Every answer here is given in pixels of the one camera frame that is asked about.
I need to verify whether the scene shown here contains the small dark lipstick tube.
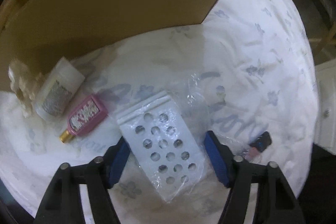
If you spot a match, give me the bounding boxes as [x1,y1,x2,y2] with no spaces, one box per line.
[244,131,272,161]

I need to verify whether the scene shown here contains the pink glitter perfume bottle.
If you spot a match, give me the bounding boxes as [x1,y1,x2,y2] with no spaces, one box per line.
[59,94,108,143]

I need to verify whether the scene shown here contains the white tube glitter label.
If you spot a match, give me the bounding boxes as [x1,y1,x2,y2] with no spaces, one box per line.
[34,57,85,121]

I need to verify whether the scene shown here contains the white floral bed sheet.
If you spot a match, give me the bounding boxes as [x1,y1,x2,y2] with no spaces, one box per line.
[1,0,318,223]

